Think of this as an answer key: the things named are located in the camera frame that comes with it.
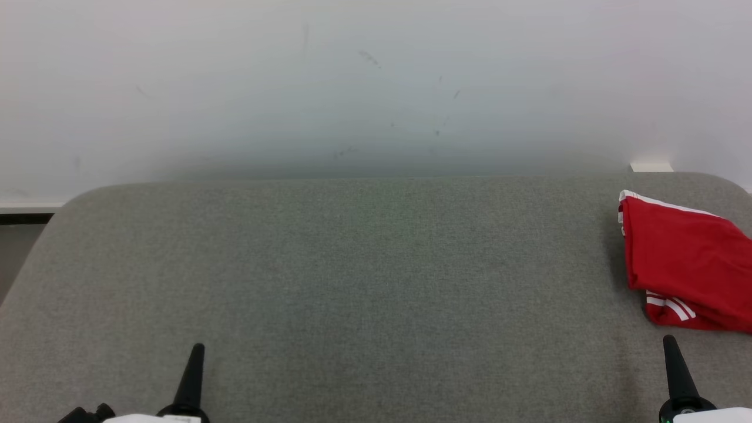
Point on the red Bulls 23 jersey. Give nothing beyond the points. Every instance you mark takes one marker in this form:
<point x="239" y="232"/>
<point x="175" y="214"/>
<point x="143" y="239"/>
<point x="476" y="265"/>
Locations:
<point x="711" y="321"/>

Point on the grey fabric sofa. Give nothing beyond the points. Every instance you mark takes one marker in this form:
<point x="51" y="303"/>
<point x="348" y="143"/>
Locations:
<point x="376" y="294"/>

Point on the red shorts with white hem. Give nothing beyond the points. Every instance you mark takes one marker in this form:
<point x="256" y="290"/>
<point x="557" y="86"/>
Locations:
<point x="681" y="252"/>

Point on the white wall trim block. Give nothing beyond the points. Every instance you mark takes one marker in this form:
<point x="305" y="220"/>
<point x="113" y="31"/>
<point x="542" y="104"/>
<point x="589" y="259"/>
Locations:
<point x="651" y="167"/>

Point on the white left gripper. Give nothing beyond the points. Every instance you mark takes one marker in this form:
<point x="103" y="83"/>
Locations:
<point x="153" y="419"/>

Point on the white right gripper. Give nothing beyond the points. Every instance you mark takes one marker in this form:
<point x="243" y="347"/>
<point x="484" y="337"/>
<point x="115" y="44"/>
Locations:
<point x="717" y="416"/>

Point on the black and white baseboard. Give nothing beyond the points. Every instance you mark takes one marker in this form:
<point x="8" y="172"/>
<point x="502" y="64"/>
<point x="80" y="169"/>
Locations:
<point x="23" y="218"/>

